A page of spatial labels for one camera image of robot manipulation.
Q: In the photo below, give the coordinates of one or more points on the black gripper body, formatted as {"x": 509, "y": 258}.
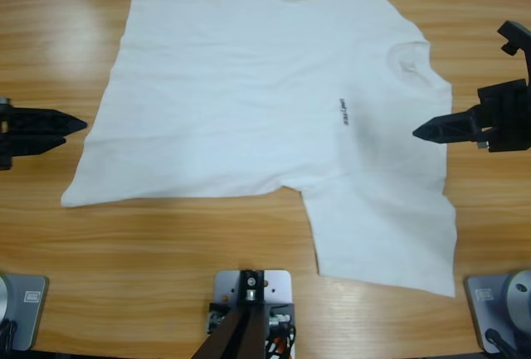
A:
{"x": 508, "y": 118}
{"x": 5, "y": 139}

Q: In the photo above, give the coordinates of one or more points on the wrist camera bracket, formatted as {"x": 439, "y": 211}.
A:
{"x": 514, "y": 35}

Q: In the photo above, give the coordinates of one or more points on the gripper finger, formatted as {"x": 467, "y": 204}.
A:
{"x": 35, "y": 146}
{"x": 454, "y": 127}
{"x": 45, "y": 123}

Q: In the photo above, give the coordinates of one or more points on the white mounting block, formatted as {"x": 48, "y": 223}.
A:
{"x": 278, "y": 286}

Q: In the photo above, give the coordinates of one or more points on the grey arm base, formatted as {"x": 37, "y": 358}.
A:
{"x": 489, "y": 305}
{"x": 29, "y": 313}

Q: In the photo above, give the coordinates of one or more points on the white t-shirt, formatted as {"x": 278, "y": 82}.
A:
{"x": 249, "y": 106}

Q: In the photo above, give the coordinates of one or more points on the dark brown post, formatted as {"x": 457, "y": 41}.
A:
{"x": 249, "y": 334}

